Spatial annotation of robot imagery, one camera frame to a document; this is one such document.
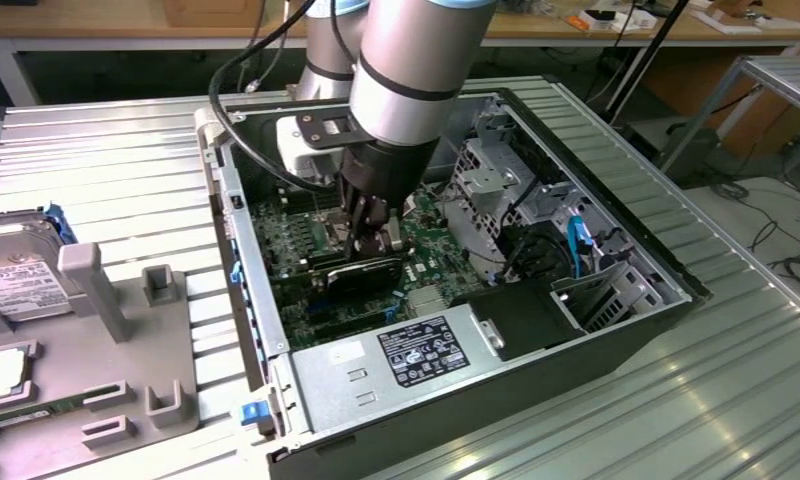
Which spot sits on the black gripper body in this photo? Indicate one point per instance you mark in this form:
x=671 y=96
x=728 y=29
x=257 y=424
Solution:
x=387 y=170

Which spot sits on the black NVIDIA graphics card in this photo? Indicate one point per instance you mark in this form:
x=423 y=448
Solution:
x=367 y=277

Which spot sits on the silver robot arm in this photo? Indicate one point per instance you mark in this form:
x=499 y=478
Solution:
x=407 y=75

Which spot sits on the CPU socket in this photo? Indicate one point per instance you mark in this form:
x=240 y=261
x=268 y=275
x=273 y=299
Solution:
x=333 y=227

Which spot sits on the silver socket cover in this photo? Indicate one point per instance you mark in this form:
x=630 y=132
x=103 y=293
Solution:
x=395 y=235

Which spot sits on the green Dell motherboard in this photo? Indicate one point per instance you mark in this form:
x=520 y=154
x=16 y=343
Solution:
x=433 y=245

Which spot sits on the silver finned chipset heatsink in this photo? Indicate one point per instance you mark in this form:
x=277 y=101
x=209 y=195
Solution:
x=428 y=299

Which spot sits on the silver drive cage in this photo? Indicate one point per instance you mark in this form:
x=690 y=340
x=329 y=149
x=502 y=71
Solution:
x=487 y=185

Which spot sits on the blue card retention clip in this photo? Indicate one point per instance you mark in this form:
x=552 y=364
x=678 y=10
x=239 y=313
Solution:
x=235 y=272

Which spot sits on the black plastic disk bay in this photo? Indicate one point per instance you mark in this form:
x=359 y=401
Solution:
x=520 y=322

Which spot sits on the silver power supply unit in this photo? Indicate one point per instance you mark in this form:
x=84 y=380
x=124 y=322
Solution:
x=333 y=385

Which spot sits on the wooden desk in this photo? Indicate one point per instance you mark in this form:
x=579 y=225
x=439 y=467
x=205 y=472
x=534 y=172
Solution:
x=540 y=30

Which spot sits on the blue case release latch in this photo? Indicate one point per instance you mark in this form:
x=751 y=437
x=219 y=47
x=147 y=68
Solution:
x=252 y=415

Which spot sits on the black open PC case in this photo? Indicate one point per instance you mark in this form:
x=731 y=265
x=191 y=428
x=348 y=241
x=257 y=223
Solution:
x=560 y=380

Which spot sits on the silver perforated disk bay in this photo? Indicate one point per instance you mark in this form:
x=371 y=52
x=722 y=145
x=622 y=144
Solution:
x=627 y=295

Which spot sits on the black equipment box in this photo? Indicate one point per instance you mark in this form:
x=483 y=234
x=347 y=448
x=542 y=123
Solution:
x=680 y=145

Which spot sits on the white orange box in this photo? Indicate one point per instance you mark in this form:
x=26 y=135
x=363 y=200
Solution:
x=607 y=21

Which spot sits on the black stand pole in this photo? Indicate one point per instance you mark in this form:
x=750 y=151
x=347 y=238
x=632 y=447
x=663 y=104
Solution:
x=647 y=60

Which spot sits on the grey parts rack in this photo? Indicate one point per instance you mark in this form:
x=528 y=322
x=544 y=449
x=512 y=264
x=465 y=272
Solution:
x=107 y=380

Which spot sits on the hard disk with blue carrier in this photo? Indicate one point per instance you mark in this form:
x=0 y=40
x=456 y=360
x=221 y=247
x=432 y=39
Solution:
x=6 y=280

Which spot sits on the green RAM stick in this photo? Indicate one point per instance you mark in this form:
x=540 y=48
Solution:
x=40 y=406

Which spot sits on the white flat box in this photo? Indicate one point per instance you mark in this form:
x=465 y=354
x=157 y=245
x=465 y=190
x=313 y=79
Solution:
x=727 y=20

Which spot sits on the metal slat side table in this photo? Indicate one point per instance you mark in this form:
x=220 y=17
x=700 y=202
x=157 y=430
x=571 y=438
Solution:
x=794 y=75

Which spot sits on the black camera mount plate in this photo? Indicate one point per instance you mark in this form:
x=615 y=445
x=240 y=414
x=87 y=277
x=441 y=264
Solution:
x=327 y=130

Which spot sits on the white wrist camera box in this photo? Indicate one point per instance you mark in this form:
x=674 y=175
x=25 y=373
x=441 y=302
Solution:
x=300 y=157

